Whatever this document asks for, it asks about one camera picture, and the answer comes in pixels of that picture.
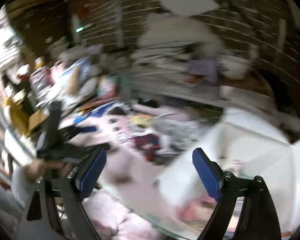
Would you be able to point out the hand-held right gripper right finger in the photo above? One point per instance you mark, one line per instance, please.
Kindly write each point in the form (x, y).
(206, 172)

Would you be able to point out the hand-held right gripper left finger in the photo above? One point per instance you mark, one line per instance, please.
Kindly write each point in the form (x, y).
(92, 170)

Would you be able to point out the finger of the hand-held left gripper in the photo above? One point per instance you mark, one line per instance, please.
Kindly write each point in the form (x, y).
(87, 129)
(100, 147)

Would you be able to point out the white cardboard box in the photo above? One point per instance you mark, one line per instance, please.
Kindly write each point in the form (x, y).
(252, 150)

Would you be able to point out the person's left hand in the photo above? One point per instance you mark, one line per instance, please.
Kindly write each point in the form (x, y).
(45, 167)

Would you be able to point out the blue booklet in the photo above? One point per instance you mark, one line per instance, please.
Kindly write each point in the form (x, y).
(100, 112)

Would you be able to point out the pink desk mat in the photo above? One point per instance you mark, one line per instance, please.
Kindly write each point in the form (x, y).
(130, 170)

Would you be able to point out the pastel sanitary pad pack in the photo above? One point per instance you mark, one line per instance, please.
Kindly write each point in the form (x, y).
(106, 87)

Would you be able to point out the dark scrunchie with red trim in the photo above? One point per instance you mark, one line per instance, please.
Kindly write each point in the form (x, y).
(147, 142)

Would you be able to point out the yellow plush toy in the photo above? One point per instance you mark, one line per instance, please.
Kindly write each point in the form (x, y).
(140, 120)

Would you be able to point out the pink fluffy cloth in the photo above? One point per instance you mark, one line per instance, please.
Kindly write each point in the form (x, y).
(110, 217)

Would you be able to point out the clear plastic packaging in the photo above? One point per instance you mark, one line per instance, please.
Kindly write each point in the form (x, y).
(170, 130)

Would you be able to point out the brown cardboard box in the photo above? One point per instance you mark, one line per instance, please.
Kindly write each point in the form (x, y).
(17, 112)

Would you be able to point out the stack of books and papers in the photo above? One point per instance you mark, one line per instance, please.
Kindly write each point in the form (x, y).
(160, 62)

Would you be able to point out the purple cloth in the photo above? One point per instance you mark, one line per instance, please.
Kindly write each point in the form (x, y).
(202, 67)

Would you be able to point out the white panda print bowl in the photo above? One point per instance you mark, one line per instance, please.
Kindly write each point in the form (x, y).
(236, 67)

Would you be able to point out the white fluffy plush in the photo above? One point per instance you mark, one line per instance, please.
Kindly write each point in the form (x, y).
(177, 32)

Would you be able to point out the wall device with green light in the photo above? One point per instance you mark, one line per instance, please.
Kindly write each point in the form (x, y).
(83, 27)

